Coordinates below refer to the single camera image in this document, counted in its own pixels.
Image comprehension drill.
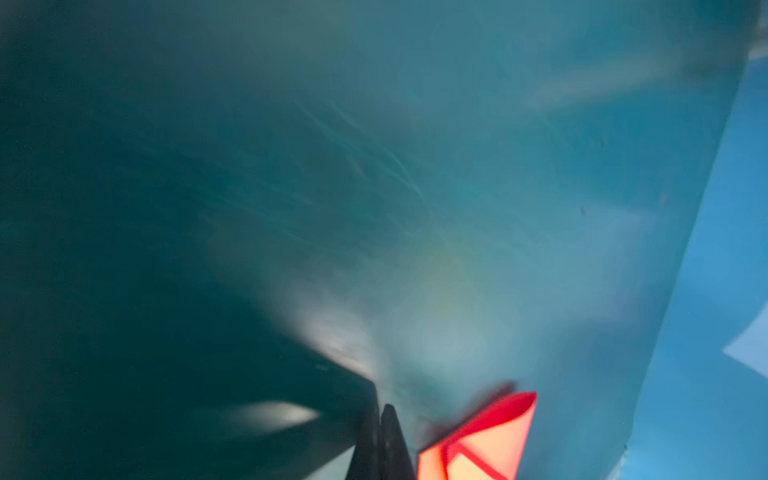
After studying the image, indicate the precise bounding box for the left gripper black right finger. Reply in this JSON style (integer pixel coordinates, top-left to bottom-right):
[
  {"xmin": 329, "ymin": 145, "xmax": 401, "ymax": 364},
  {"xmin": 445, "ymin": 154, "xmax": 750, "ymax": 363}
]
[{"xmin": 380, "ymin": 404, "xmax": 416, "ymax": 480}]

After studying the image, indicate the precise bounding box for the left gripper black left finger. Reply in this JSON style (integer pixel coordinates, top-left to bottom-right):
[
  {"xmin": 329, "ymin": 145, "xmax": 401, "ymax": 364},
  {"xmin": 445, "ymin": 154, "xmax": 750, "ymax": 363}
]
[{"xmin": 345, "ymin": 404, "xmax": 381, "ymax": 480}]

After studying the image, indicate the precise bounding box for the red square paper sheet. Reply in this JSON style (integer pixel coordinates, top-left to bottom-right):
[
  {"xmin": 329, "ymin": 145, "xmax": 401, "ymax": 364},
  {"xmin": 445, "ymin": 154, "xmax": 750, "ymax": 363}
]
[{"xmin": 416, "ymin": 392, "xmax": 538, "ymax": 480}]

